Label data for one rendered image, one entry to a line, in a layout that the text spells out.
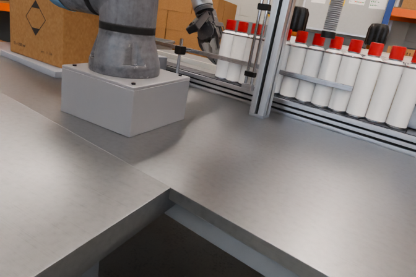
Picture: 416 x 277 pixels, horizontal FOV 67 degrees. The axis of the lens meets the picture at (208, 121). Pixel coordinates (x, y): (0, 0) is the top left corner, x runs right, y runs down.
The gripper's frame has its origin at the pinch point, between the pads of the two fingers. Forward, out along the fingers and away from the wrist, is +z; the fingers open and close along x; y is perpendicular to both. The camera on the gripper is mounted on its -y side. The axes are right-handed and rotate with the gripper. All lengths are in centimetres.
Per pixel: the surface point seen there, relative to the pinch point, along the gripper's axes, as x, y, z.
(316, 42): -36.6, -1.1, 6.6
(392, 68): -53, -2, 20
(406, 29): -42, 426, -32
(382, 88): -50, -2, 24
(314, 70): -34.0, -1.5, 14.2
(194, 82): 8.1, -4.5, 5.5
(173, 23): 210, 248, -125
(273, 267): -40, -61, 42
